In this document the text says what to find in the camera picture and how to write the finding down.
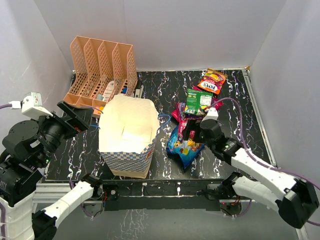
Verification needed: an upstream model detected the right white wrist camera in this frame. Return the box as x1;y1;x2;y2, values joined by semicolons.
202;107;219;122

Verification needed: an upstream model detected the orange plastic file organizer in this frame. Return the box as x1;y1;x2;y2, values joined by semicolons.
64;36;138;118

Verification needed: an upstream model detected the orange candy bag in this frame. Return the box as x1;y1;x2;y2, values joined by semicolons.
197;68;228;95

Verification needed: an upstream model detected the rainbow candy bag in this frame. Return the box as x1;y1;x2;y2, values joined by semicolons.
183;89;213;116

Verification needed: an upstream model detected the grey stapler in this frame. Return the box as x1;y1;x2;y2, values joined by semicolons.
134;80;144;98

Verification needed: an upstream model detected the small pink snack packet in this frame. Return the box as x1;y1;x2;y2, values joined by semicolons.
188;130;196;142

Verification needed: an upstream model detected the blue checkered paper bag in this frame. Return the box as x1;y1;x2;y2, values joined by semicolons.
98;94;161;179

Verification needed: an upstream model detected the white bottle in organizer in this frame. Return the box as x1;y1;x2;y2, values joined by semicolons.
102;80;115;102

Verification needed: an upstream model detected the blue snack packet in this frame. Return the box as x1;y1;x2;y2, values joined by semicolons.
166;123;205;169

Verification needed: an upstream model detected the pink chips bag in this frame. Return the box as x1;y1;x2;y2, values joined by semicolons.
171;86;224;128

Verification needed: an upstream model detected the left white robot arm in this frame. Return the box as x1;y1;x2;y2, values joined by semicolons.
0;101;104;240

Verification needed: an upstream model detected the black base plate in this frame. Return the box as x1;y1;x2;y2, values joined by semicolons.
85;179;239;212

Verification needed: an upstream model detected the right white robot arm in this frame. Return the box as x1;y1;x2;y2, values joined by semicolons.
182;119;320;229

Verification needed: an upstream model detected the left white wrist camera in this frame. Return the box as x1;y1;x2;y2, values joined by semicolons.
8;92;53;120

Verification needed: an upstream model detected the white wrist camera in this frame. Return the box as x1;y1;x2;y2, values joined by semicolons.
8;92;53;120
202;107;219;122

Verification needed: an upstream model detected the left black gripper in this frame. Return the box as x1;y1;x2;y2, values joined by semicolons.
34;99;94;165

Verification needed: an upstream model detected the aluminium frame rail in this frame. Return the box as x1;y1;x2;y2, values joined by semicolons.
32;181;300;208

